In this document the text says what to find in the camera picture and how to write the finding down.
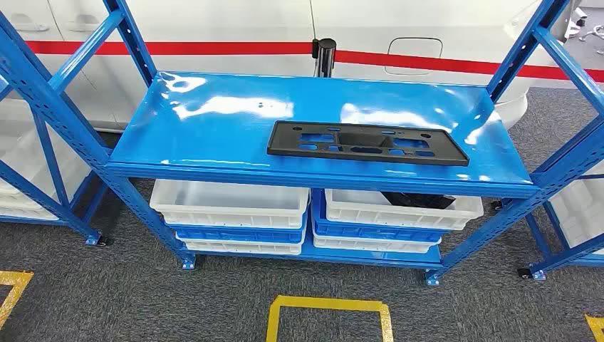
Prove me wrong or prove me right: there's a black perforated plastic plate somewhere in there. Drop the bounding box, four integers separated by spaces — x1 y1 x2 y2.
266 120 470 167

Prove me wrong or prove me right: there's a blue metal shelf rack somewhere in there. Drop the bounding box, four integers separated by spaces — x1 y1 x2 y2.
516 155 604 283
0 0 604 287
0 75 114 247

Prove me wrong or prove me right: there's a black plastic part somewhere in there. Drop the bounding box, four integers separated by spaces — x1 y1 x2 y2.
380 191 457 210

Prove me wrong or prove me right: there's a white plastic bin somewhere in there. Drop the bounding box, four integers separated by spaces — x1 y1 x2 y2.
312 231 442 254
177 233 306 257
0 205 61 222
563 222 604 256
324 188 484 232
549 160 604 239
0 191 47 212
149 179 311 230
0 125 91 198

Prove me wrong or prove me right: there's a red barrier belt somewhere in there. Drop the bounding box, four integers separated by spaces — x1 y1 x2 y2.
335 48 604 84
26 40 313 56

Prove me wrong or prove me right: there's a black stanchion post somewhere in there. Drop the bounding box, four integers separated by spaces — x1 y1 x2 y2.
311 37 338 79

